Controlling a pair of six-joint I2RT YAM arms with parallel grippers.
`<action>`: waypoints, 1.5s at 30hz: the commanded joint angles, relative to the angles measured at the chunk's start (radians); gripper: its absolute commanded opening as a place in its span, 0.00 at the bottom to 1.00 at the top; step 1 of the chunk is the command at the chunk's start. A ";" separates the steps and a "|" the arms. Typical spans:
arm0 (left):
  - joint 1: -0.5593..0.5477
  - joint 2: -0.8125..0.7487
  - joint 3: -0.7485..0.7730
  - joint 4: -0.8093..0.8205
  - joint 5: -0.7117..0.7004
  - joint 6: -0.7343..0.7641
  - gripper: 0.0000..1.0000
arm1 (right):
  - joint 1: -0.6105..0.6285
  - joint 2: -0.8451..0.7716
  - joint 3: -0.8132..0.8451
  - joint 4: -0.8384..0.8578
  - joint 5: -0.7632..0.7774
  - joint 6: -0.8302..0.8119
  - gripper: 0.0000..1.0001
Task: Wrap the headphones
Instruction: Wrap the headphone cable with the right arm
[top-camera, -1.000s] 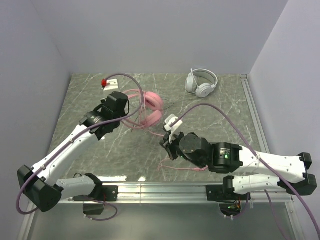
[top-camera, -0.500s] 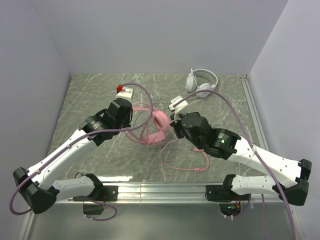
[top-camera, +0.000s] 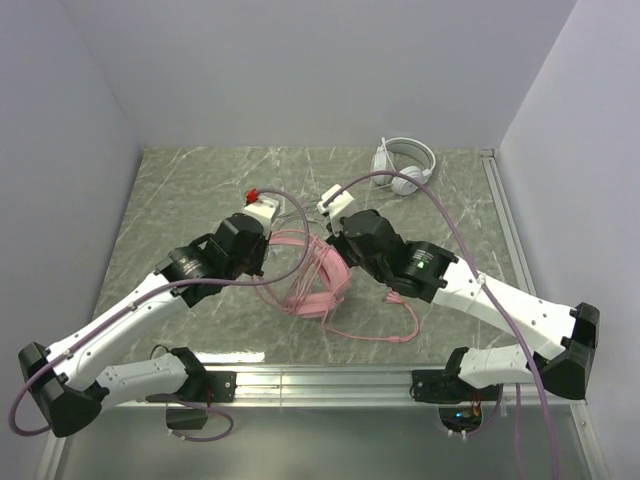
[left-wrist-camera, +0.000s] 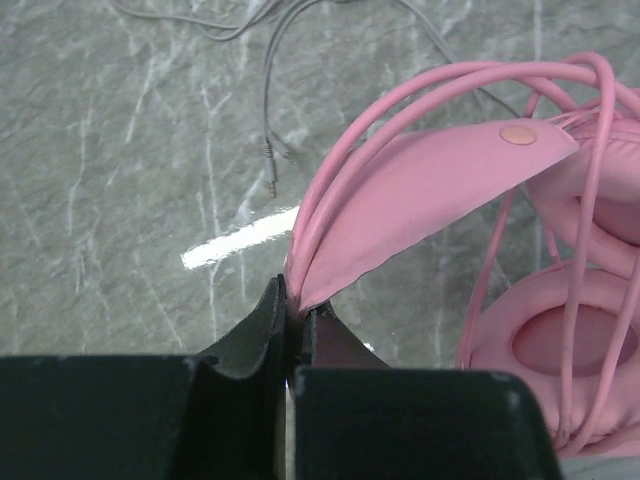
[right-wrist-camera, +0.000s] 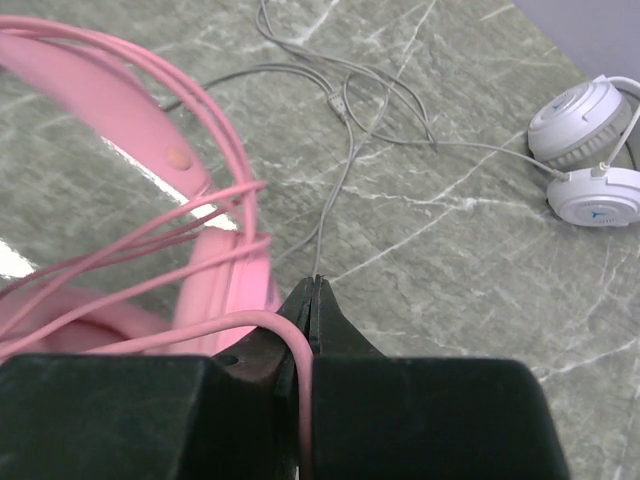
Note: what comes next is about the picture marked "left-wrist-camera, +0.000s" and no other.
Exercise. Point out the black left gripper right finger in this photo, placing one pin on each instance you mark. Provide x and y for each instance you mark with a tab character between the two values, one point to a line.
358	418

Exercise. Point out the pink headphones with cable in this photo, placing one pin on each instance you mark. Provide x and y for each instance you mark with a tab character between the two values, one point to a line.
556	302

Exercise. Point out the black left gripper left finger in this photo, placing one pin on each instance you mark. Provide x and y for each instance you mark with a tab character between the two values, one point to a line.
216	414

